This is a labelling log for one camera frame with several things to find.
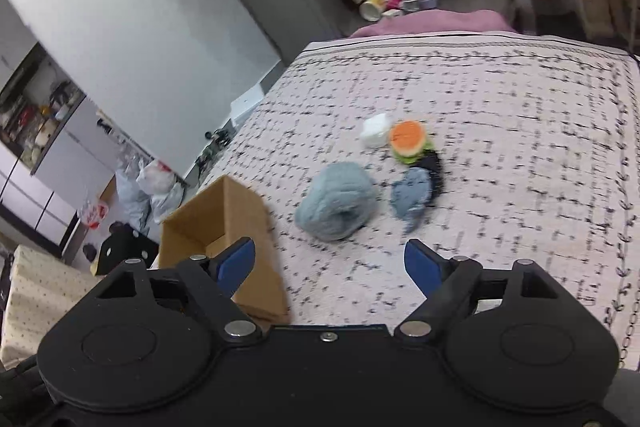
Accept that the white plastic bag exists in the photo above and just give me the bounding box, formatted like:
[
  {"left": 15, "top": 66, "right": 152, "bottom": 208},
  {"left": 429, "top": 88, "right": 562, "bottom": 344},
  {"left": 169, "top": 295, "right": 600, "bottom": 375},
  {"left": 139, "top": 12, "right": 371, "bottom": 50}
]
[{"left": 136, "top": 159, "right": 186, "bottom": 223}]

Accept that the grey plastic bag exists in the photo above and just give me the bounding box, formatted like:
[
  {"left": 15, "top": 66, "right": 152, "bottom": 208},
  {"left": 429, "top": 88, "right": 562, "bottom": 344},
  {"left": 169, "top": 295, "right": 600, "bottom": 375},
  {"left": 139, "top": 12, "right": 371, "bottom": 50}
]
[{"left": 115, "top": 179, "right": 151, "bottom": 228}]

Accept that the black and white printed blanket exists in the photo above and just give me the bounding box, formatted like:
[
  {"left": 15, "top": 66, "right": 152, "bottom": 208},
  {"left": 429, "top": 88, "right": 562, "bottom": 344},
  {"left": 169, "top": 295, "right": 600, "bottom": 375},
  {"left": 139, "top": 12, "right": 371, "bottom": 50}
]
[{"left": 190, "top": 34, "right": 640, "bottom": 370}]

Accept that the brown cardboard box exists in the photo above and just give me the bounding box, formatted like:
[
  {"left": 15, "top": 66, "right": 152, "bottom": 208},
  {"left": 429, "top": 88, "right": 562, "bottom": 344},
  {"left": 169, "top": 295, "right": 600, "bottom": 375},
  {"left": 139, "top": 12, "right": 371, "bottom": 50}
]
[{"left": 159, "top": 175, "right": 292, "bottom": 324}]

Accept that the black framed sliding door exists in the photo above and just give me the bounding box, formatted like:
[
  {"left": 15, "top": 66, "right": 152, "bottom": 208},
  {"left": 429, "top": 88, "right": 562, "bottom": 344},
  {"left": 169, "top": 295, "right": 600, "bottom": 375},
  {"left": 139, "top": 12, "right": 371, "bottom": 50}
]
[{"left": 0, "top": 142, "right": 81, "bottom": 258}]

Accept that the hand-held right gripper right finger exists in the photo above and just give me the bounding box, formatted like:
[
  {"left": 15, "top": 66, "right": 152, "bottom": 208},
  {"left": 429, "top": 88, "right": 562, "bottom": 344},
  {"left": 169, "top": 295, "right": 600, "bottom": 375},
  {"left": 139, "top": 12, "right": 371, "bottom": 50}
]
[{"left": 394, "top": 238, "right": 568, "bottom": 344}]

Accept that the cluttered kitchen counter nook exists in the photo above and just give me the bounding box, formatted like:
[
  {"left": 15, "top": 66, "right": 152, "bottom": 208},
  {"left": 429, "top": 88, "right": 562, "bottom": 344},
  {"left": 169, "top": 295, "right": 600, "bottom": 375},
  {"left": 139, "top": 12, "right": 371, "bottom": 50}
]
[{"left": 0, "top": 42, "right": 88, "bottom": 178}]

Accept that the white square box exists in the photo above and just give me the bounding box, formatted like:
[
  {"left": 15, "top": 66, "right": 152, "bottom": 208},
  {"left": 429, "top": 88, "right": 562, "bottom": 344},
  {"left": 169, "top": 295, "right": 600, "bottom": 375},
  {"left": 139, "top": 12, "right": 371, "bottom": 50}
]
[{"left": 230, "top": 84, "right": 266, "bottom": 128}]

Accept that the white lower cabinet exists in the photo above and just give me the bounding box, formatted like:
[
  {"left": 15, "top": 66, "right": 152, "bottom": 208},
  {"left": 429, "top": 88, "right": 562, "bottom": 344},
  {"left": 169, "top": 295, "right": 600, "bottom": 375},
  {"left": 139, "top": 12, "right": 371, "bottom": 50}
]
[{"left": 35, "top": 97, "right": 156, "bottom": 208}]

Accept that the black dotted cushion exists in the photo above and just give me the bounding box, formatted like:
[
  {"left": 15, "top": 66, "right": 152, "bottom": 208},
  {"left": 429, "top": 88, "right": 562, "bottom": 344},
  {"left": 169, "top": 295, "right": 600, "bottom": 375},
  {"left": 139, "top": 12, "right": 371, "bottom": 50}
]
[{"left": 95, "top": 222, "right": 161, "bottom": 278}]

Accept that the black fabric piece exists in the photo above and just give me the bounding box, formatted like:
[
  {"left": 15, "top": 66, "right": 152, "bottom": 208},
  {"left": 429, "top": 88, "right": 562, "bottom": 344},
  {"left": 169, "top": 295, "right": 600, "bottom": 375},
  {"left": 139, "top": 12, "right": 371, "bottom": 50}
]
[{"left": 417, "top": 149, "right": 445, "bottom": 208}]

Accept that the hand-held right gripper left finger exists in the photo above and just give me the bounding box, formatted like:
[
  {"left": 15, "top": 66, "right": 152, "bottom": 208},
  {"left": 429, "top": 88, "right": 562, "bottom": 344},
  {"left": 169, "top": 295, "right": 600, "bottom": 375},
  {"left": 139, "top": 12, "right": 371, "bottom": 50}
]
[{"left": 95, "top": 237, "right": 263, "bottom": 344}]

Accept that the paper cup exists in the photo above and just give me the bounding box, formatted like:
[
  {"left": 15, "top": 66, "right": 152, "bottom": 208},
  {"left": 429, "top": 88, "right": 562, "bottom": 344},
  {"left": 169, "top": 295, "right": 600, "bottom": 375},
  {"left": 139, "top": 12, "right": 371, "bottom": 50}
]
[{"left": 360, "top": 0, "right": 388, "bottom": 22}]

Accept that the white upper cabinet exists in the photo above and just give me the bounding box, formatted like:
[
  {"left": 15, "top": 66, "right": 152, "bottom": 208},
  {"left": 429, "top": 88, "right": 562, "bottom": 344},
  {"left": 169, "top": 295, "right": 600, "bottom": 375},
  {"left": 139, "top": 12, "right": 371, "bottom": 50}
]
[{"left": 0, "top": 0, "right": 41, "bottom": 88}]

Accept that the white soft block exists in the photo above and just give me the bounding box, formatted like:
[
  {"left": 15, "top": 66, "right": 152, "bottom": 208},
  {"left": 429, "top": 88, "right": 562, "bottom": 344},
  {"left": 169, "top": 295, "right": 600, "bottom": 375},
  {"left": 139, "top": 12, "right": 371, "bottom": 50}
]
[{"left": 360, "top": 112, "right": 396, "bottom": 151}]

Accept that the small black tripod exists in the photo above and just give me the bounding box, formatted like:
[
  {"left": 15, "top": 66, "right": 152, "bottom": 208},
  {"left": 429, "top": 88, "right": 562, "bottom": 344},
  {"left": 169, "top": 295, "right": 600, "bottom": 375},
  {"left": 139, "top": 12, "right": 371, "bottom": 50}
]
[{"left": 197, "top": 129, "right": 233, "bottom": 168}]

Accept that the red and white bag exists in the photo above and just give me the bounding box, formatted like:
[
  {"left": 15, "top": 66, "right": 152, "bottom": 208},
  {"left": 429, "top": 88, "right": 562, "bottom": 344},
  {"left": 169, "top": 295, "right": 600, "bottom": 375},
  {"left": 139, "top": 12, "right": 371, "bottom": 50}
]
[{"left": 80, "top": 199, "right": 110, "bottom": 230}]

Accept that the burger plush toy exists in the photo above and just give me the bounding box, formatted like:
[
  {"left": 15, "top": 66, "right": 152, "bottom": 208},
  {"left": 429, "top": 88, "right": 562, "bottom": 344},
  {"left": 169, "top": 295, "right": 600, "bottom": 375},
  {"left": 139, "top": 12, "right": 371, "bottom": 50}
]
[{"left": 389, "top": 120, "right": 430, "bottom": 166}]

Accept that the grey mouse plush toy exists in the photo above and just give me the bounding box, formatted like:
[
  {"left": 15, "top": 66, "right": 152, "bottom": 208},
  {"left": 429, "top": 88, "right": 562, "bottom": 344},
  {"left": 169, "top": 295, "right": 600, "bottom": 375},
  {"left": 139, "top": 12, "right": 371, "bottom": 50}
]
[{"left": 295, "top": 162, "right": 381, "bottom": 242}]

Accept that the cream dotted cushion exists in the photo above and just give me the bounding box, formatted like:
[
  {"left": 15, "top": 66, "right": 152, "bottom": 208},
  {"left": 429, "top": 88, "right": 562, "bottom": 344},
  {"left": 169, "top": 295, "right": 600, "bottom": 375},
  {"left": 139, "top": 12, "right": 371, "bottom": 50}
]
[{"left": 0, "top": 244, "right": 101, "bottom": 363}]

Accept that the white cabinet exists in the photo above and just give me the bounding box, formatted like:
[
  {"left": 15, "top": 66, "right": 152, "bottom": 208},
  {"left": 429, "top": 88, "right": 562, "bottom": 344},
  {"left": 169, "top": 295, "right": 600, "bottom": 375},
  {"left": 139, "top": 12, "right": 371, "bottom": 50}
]
[
  {"left": 35, "top": 97, "right": 156, "bottom": 208},
  {"left": 0, "top": 0, "right": 41, "bottom": 88}
]

